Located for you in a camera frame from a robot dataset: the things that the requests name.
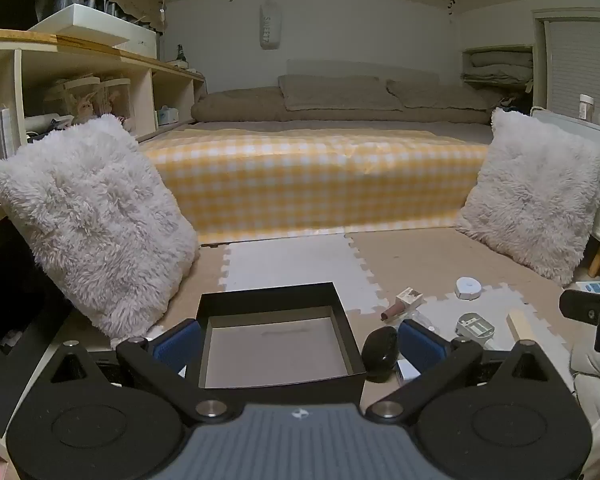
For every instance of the white slatted blind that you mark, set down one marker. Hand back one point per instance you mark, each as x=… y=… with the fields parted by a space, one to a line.
x=580 y=55

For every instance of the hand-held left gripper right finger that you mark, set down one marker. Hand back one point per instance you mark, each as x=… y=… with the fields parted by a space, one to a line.
x=420 y=347

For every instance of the cream wooden shelf unit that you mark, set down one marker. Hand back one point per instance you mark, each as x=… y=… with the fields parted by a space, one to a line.
x=142 y=95

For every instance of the brown lipstick tube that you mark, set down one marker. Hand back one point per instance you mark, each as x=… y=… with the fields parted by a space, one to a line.
x=392 y=312

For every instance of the white round tape measure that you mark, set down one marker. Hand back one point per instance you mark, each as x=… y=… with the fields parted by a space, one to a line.
x=469 y=287

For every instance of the dark clothing heap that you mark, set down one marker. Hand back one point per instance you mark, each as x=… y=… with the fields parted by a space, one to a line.
x=515 y=97

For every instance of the folded bedding stack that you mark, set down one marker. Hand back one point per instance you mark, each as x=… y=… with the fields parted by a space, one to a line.
x=500 y=65

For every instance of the fluffy white pillow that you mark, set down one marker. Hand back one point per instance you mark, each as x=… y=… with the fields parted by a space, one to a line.
x=535 y=195
x=95 y=220

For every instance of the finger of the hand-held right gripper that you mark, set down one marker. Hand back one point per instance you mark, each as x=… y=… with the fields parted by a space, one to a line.
x=580 y=306

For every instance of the dark dried flower sprig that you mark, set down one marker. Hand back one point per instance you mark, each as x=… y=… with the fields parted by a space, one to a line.
x=451 y=6

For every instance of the green glass bottle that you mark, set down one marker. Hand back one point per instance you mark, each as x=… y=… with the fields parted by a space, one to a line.
x=180 y=54

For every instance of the light wooden piece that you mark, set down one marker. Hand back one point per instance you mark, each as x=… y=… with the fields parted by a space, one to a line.
x=521 y=327

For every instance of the bunny doll in clear case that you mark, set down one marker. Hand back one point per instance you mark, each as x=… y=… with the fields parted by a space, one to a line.
x=112 y=100
x=82 y=105

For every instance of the small brown white tube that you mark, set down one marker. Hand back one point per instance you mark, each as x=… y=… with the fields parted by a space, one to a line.
x=409 y=299

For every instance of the grey bed mattress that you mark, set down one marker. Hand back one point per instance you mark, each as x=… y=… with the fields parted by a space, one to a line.
x=330 y=125

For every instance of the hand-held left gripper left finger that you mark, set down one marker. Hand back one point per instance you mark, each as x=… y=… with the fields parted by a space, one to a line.
x=177 y=345

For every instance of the white foam mat tile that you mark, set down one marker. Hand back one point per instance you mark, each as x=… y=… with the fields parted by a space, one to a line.
x=495 y=305
x=300 y=270

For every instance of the grey-green plastic bracket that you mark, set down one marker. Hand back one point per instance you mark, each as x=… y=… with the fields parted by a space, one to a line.
x=472 y=329

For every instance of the yellow checkered mattress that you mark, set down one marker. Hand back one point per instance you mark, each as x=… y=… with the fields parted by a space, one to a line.
x=305 y=180

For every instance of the black cardboard box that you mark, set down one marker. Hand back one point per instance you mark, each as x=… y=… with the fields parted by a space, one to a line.
x=280 y=340

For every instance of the white storage box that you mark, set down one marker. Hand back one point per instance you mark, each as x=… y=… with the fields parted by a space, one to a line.
x=90 y=20

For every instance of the black oval case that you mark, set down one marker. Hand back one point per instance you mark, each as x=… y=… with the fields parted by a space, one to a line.
x=380 y=352

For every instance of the brown flat pillow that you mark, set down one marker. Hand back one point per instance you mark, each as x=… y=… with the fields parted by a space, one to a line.
x=440 y=94
x=335 y=92

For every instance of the white hanging fabric bag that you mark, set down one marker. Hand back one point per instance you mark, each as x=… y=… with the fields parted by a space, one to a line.
x=270 y=25

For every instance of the white jar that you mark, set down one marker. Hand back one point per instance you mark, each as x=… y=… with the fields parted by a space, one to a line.
x=586 y=106

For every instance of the tissue box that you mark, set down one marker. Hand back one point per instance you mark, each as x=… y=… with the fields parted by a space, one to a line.
x=166 y=116

